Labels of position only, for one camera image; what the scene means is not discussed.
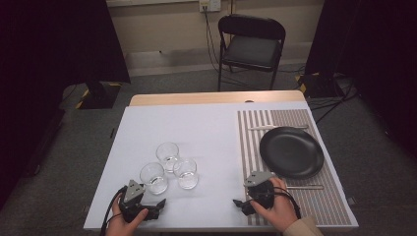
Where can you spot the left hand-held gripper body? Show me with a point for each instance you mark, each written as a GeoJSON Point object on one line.
{"type": "Point", "coordinates": [132, 191]}

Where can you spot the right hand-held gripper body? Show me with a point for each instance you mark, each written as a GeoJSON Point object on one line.
{"type": "Point", "coordinates": [260, 193]}

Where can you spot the clear drinking glass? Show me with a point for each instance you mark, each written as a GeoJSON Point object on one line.
{"type": "Point", "coordinates": [186, 175]}
{"type": "Point", "coordinates": [154, 178]}
{"type": "Point", "coordinates": [168, 157]}

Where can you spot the person's right hand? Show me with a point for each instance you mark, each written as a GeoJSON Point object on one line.
{"type": "Point", "coordinates": [282, 211]}

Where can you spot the person's left hand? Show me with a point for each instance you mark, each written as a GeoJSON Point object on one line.
{"type": "Point", "coordinates": [119, 227]}

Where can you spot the silver knife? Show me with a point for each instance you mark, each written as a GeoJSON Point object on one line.
{"type": "Point", "coordinates": [308, 187]}

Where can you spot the black round plate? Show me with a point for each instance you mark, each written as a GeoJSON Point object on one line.
{"type": "Point", "coordinates": [291, 152]}

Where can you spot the striped grey placemat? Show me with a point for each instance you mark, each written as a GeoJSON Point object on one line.
{"type": "Point", "coordinates": [314, 203]}

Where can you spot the white table sheet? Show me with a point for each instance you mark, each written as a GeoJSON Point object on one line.
{"type": "Point", "coordinates": [196, 131]}

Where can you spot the black stand base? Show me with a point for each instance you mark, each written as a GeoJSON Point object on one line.
{"type": "Point", "coordinates": [100, 96]}
{"type": "Point", "coordinates": [319, 86]}

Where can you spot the black folding chair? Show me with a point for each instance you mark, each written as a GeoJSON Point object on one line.
{"type": "Point", "coordinates": [252, 49]}

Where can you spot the black curtain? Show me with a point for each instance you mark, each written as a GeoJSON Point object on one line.
{"type": "Point", "coordinates": [377, 49]}
{"type": "Point", "coordinates": [49, 65]}

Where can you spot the white wall socket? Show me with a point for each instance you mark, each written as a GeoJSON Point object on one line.
{"type": "Point", "coordinates": [209, 5]}

